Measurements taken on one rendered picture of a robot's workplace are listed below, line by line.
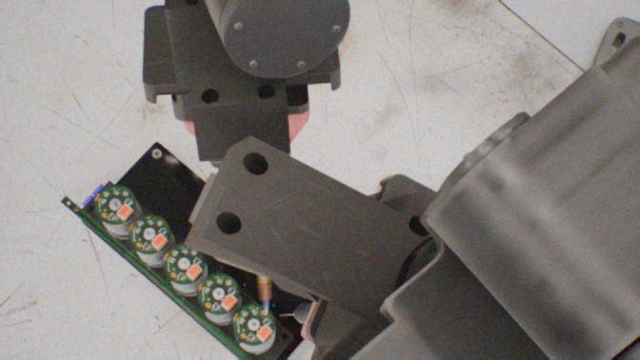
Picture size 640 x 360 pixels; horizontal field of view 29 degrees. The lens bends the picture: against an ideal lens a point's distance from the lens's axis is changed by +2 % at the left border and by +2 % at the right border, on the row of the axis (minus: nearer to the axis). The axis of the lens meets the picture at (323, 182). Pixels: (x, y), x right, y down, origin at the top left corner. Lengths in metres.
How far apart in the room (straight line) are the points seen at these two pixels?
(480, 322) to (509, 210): 0.06
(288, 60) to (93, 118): 0.32
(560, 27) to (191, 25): 0.35
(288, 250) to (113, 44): 0.42
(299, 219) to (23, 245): 0.39
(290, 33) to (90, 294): 0.33
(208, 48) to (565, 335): 0.27
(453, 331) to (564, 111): 0.08
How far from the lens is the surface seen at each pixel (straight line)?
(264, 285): 0.73
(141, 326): 0.81
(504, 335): 0.41
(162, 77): 0.64
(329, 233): 0.47
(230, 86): 0.56
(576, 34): 0.88
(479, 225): 0.37
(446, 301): 0.41
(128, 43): 0.86
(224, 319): 0.77
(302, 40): 0.54
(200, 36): 0.58
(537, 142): 0.37
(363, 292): 0.47
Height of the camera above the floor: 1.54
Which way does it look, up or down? 75 degrees down
